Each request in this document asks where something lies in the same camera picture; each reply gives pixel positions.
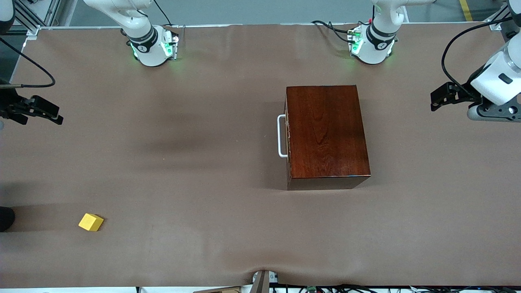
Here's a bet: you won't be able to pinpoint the grey camera stand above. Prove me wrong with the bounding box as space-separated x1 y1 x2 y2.
250 270 280 293

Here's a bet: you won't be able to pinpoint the aluminium frame profile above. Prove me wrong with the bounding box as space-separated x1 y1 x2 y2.
11 0 62 36
484 7 514 31

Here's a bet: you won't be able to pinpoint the black left arm base cables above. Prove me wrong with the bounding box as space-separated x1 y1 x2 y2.
311 20 359 44

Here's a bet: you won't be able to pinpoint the brown table cloth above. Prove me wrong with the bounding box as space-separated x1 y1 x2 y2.
0 24 521 288

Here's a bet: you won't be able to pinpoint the black rounded object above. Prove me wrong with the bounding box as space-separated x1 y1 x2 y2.
0 206 16 233

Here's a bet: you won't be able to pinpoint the wooden drawer with white handle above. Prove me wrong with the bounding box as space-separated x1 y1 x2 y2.
277 98 291 163

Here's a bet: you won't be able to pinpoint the black right arm base cable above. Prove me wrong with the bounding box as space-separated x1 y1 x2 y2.
152 0 174 27

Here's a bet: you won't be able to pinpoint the dark wooden drawer cabinet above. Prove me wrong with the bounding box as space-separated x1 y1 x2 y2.
285 85 372 191

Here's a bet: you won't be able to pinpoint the yellow block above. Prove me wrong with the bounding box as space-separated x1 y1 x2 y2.
78 213 104 232

